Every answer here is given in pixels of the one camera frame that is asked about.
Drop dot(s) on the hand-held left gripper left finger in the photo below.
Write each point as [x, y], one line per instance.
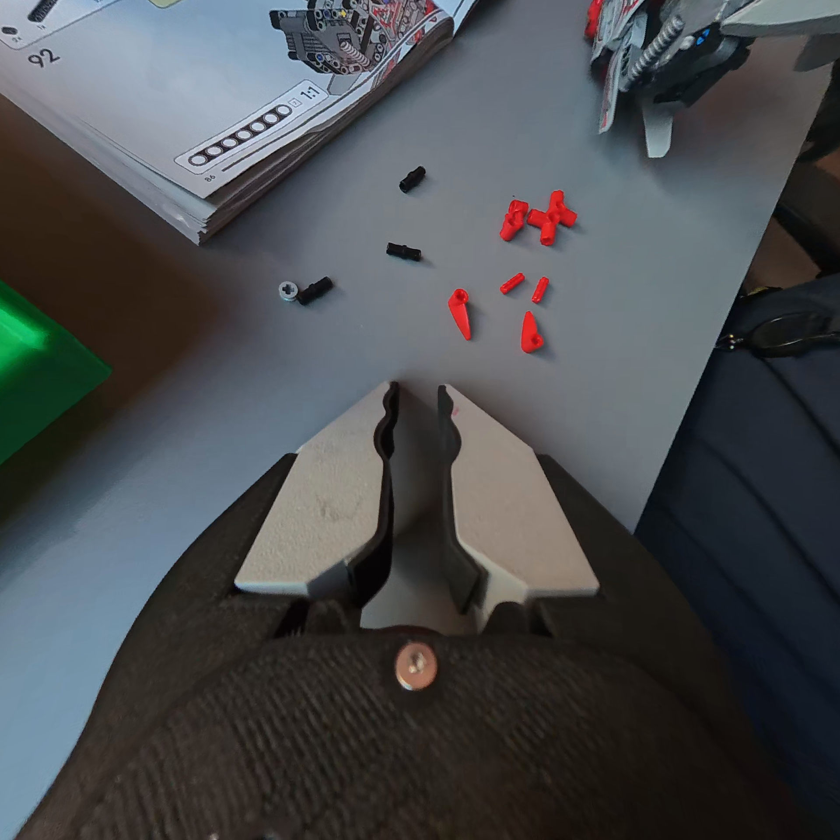
[315, 512]

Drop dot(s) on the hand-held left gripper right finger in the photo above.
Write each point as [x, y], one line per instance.
[518, 518]

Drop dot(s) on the red lego claw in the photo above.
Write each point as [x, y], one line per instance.
[531, 334]
[460, 312]

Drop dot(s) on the black lego pin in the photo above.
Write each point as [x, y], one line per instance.
[316, 291]
[403, 251]
[413, 180]

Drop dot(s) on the grey lego bush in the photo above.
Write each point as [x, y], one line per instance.
[288, 291]

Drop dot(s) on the short red lego axle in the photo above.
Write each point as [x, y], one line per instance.
[540, 289]
[512, 283]

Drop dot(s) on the red lego cross connector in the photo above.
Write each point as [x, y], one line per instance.
[552, 218]

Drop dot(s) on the lego instruction booklet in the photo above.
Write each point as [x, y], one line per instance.
[164, 85]

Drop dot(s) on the partly built lego model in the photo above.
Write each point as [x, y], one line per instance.
[656, 52]

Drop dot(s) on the large green plastic bin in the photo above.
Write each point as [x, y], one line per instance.
[39, 374]

